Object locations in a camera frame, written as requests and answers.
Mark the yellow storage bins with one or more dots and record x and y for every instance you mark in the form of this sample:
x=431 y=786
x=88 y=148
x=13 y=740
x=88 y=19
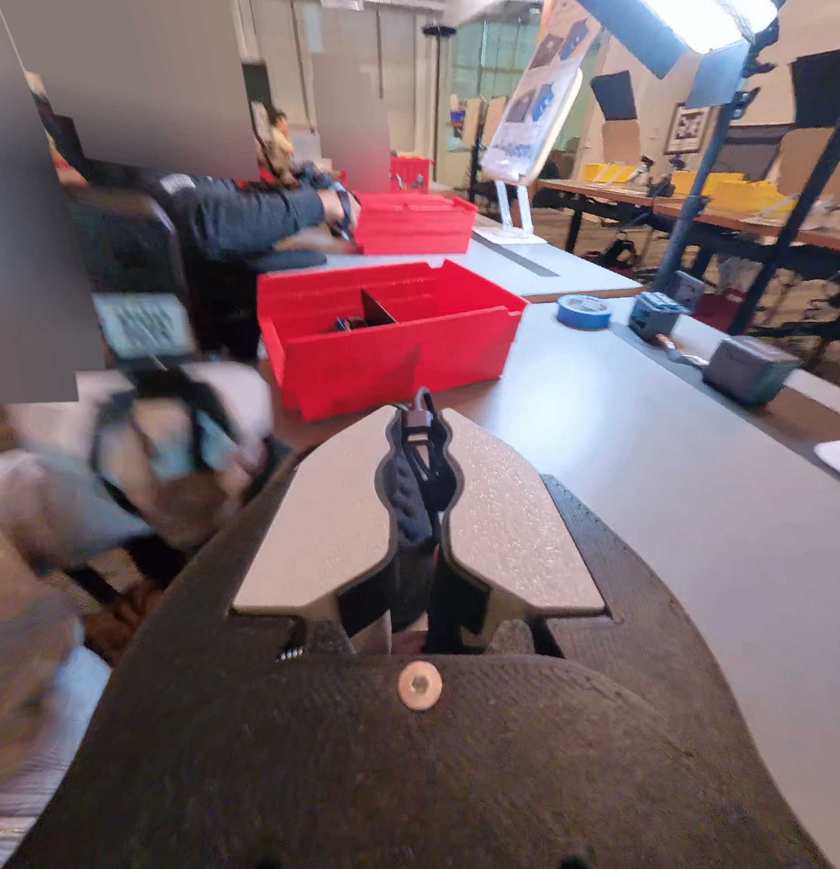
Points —
x=732 y=187

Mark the small device with display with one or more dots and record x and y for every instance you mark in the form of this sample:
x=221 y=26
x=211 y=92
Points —
x=654 y=316

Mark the black bin divider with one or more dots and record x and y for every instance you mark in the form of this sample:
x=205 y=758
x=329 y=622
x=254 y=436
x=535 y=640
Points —
x=378 y=309

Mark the person's left hand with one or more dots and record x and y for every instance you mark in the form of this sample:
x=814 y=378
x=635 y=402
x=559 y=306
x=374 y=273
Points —
x=202 y=502

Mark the instruction sheet board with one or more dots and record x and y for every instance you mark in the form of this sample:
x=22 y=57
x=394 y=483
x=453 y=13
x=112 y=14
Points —
x=535 y=102

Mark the light stand pole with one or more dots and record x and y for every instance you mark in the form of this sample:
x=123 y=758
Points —
x=698 y=203

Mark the white board stand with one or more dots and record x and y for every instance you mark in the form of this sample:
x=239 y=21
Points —
x=511 y=231
x=837 y=458

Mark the wooden work table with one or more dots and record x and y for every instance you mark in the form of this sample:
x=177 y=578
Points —
x=752 y=221

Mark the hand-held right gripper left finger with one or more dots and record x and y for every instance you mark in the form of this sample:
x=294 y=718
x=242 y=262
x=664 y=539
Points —
x=325 y=529

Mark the LED light panel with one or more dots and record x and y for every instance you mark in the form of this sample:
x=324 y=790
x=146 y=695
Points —
x=691 y=20

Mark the framed fiducial tag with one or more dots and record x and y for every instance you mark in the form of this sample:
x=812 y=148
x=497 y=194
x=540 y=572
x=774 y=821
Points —
x=688 y=129

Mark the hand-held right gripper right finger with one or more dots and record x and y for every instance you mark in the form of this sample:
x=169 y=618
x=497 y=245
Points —
x=521 y=536

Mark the grey box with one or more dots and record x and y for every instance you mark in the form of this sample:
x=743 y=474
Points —
x=749 y=370

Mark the blue tape roll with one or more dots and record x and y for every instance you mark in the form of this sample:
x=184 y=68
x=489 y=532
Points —
x=584 y=312

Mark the grey cube charger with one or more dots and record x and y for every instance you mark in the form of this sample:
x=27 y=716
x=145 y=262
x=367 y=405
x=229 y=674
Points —
x=688 y=288

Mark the red plastic bin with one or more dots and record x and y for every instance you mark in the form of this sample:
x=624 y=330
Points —
x=413 y=173
x=420 y=227
x=406 y=353

